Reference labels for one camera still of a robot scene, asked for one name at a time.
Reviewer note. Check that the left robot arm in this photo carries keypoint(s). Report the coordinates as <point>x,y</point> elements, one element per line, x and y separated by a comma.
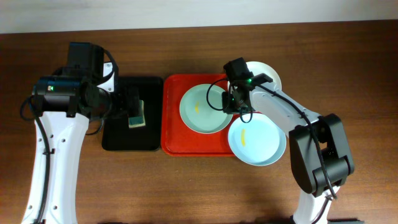
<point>63,105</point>

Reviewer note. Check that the red plastic tray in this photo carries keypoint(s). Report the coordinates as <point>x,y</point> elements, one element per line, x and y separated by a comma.
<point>177,139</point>

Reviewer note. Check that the pale green plate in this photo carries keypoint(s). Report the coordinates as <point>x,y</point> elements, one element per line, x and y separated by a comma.
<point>196,113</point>

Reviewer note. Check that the white plate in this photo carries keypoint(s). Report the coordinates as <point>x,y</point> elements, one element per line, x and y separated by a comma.
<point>245,77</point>

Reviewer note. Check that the light blue plate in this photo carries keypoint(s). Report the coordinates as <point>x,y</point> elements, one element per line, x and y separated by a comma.
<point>259,142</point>

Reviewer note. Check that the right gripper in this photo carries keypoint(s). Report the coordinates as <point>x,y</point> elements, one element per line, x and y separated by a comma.
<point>230,107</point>

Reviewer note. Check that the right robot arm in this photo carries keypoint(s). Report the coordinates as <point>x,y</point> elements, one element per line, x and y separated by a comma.
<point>320,157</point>

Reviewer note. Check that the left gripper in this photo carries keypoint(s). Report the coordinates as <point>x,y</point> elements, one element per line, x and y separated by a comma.
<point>132,101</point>

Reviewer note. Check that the black plastic tray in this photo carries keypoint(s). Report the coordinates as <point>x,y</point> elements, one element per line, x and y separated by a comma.
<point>118,136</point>

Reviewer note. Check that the green and yellow sponge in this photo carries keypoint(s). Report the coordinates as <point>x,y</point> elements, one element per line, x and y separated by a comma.
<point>139,120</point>

